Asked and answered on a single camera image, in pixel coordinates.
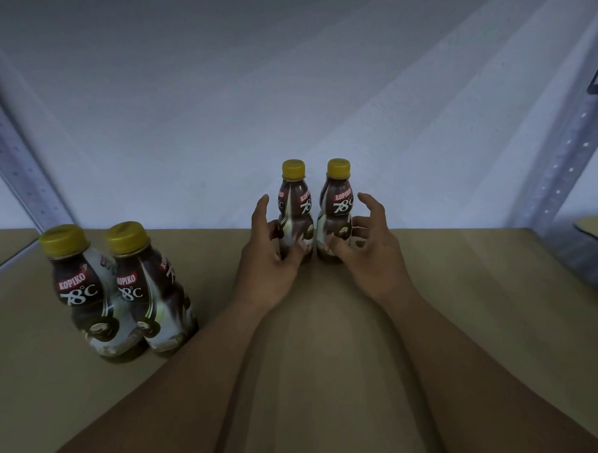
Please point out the person's right hand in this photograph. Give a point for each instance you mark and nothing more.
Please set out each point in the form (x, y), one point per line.
(376, 262)

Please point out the brown coffee bottle yellow cap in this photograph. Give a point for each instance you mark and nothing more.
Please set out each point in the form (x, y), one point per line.
(294, 204)
(81, 293)
(335, 205)
(150, 296)

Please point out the person's right middle finger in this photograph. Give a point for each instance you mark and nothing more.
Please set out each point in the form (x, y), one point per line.
(363, 223)

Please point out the person's left thumb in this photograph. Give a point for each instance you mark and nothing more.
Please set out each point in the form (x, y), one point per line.
(297, 253)

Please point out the grey metal shelf beam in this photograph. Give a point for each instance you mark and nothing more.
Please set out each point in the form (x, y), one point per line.
(579, 261)

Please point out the person's left forearm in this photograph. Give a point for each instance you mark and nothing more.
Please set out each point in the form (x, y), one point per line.
(188, 377)

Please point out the person's left hand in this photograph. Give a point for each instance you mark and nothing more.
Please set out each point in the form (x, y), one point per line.
(262, 271)

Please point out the person's right thumb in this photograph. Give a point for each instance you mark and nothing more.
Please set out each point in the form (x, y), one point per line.
(338, 248)

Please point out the person's right forearm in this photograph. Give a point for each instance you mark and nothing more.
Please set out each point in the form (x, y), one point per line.
(470, 389)

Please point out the grey perforated metal shelf upright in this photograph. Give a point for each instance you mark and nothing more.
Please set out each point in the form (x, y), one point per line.
(19, 167)
(575, 122)

